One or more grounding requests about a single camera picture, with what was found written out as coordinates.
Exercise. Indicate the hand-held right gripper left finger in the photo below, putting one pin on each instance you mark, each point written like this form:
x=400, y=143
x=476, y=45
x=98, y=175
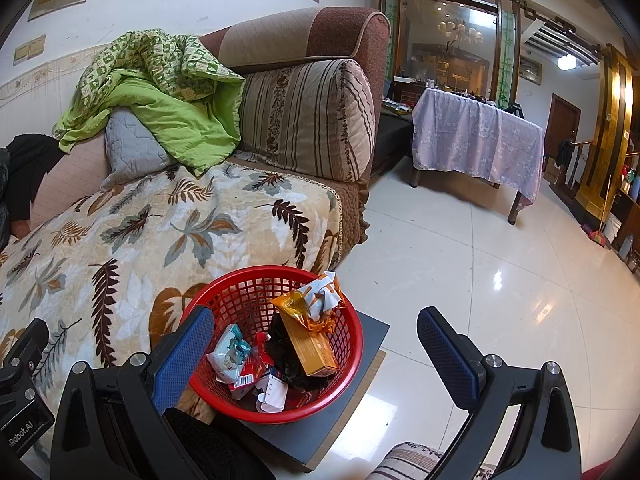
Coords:
x=182, y=360

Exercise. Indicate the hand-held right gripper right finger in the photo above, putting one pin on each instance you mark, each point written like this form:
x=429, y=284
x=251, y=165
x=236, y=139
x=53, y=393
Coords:
x=445, y=360

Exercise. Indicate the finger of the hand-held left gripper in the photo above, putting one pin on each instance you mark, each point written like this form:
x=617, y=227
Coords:
x=27, y=337

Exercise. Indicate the teal and white wipes packet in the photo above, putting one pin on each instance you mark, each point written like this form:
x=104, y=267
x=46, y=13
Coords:
x=229, y=352

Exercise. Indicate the red packet with barcode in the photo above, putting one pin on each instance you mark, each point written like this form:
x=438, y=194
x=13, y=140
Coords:
x=252, y=365

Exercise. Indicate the red plastic basket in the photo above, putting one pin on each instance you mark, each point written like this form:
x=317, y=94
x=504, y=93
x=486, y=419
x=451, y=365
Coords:
x=235, y=300

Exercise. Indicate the white medicine box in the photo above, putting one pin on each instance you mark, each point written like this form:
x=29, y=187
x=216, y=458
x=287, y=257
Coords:
x=272, y=391

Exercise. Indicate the black plastic bag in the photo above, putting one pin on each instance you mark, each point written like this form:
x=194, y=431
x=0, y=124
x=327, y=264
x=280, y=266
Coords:
x=287, y=365

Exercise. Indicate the orange medicine box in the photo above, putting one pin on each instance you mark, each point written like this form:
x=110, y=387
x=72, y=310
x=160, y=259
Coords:
x=307, y=347

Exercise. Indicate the orange and white wrapper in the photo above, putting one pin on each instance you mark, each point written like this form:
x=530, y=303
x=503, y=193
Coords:
x=320, y=297

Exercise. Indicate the grey small table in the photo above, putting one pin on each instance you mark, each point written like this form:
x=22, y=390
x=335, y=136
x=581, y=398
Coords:
x=360, y=350

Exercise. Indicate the patterned cloth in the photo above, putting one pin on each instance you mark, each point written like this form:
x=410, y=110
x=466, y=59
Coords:
x=405, y=462

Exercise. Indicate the leaf printed blanket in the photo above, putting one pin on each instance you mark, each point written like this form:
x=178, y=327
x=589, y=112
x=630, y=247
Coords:
x=150, y=240

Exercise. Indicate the wooden table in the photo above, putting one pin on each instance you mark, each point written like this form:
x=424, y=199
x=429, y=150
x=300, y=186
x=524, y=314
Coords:
x=515, y=210

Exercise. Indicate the black cloth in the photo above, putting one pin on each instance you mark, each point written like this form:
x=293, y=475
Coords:
x=30, y=165

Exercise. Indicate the broom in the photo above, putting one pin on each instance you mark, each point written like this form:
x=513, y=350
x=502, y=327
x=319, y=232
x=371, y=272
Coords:
x=600, y=220

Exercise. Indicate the grey quilted pillow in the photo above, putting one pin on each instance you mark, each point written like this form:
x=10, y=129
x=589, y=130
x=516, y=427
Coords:
x=132, y=152

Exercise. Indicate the purple floral tablecloth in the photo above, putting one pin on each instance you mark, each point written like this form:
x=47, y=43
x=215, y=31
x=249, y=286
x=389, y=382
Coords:
x=475, y=135

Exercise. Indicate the black bench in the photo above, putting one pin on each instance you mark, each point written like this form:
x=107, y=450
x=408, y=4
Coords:
x=392, y=135

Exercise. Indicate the brown wooden door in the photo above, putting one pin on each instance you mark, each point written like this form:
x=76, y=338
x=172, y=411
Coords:
x=564, y=127

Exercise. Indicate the green patterned quilt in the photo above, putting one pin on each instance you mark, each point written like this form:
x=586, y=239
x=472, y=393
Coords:
x=165, y=90

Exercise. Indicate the striped sofa cushion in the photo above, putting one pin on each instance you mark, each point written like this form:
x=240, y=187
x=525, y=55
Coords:
x=310, y=120

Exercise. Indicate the golden pillar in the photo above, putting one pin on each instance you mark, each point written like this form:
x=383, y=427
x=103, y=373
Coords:
x=607, y=125

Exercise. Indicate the small framed picture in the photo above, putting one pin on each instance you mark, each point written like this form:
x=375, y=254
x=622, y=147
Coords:
x=531, y=71

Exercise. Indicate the ceiling lamp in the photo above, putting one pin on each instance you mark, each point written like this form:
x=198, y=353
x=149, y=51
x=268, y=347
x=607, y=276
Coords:
x=567, y=61

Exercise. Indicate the wooden room divider with mirror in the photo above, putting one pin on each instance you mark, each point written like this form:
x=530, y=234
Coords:
x=450, y=35

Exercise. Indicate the chandelier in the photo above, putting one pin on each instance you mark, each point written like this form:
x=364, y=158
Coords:
x=457, y=30

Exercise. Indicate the brown and pink sofa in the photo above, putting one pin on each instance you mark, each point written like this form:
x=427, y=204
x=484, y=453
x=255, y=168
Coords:
x=340, y=35

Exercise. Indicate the gold wall switch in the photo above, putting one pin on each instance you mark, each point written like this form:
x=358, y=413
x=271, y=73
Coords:
x=22, y=54
x=38, y=45

